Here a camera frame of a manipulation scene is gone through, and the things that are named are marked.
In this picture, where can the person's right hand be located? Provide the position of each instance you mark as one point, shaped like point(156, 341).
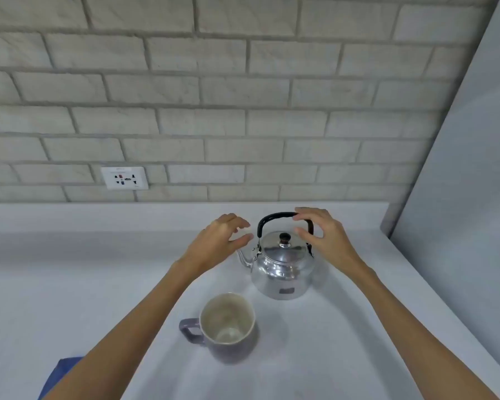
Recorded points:
point(333, 241)

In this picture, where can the person's left hand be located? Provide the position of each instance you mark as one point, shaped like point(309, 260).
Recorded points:
point(210, 245)

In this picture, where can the blue cloth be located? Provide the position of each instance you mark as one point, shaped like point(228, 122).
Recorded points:
point(60, 372)

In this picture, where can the person's left forearm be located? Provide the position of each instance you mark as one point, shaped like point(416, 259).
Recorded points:
point(133, 329)

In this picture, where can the person's right forearm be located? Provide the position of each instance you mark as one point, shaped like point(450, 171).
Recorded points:
point(408, 329)

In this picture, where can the white countertop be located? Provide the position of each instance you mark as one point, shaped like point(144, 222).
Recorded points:
point(66, 287)

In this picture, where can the silver kettle lid black knob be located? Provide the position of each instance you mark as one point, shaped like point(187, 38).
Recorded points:
point(275, 249)

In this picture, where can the white tall cabinet panel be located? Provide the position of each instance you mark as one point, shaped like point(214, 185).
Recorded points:
point(475, 183)

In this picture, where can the white wall power outlet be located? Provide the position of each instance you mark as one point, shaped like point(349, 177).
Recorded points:
point(125, 178)

